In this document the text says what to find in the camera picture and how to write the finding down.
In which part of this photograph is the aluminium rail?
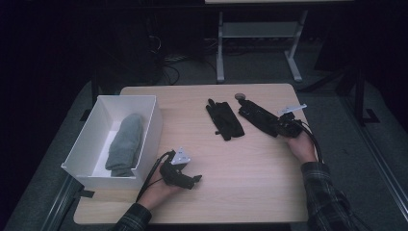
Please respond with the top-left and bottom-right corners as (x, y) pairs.
(39, 175), (83, 231)
(340, 95), (408, 213)

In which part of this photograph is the black metal stand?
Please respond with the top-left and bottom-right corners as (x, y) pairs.
(350, 64), (381, 127)

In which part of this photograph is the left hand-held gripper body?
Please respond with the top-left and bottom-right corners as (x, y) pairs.
(159, 146), (192, 188)

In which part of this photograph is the right hand-held gripper cable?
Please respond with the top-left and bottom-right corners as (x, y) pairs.
(296, 118), (325, 164)

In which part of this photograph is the black glove with strap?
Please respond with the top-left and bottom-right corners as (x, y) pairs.
(205, 98), (245, 141)

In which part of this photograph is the white cardboard box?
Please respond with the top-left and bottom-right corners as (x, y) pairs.
(61, 94), (164, 191)

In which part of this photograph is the grey mitten with label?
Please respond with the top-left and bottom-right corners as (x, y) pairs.
(105, 113), (144, 171)

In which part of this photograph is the person's left hand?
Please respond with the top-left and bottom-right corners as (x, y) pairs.
(137, 166), (185, 212)

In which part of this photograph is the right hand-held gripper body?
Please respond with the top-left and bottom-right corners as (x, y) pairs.
(276, 103), (308, 140)

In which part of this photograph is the grey metal table frame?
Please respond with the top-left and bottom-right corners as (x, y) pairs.
(216, 9), (309, 84)

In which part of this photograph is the left hand-held gripper cable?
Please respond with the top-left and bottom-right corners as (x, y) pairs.
(136, 150), (177, 203)

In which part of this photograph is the hand-held gripper cable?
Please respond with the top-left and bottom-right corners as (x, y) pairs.
(296, 118), (325, 164)
(136, 150), (177, 203)

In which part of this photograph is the long black glove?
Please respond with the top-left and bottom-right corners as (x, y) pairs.
(238, 99), (283, 139)

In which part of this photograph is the person's right hand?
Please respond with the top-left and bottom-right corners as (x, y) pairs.
(283, 129), (319, 166)

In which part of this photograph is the bundle of floor cables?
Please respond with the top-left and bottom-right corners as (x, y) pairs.
(145, 33), (193, 86)

